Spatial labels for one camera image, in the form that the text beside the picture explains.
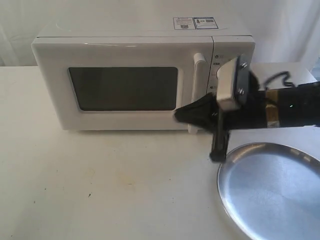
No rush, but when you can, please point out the white microwave door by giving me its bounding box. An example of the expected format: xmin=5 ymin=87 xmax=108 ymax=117
xmin=32 ymin=36 xmax=214 ymax=131

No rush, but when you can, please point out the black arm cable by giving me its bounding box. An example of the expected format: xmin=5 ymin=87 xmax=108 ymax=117
xmin=264 ymin=71 xmax=298 ymax=90

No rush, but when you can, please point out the white curtain backdrop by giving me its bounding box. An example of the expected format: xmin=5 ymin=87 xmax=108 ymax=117
xmin=0 ymin=0 xmax=320 ymax=69

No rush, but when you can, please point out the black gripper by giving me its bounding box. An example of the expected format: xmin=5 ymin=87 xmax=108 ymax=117
xmin=174 ymin=72 xmax=267 ymax=163

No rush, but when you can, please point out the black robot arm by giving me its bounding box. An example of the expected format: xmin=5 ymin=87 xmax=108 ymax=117
xmin=174 ymin=71 xmax=320 ymax=163

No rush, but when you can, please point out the blue white warning sticker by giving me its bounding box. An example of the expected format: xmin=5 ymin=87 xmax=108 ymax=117
xmin=173 ymin=16 xmax=219 ymax=30

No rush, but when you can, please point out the round silver metal plate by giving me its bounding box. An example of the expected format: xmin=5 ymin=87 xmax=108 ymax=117
xmin=216 ymin=142 xmax=320 ymax=240

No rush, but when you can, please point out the white microwave oven body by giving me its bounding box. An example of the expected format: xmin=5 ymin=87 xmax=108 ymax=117
xmin=36 ymin=16 xmax=256 ymax=132

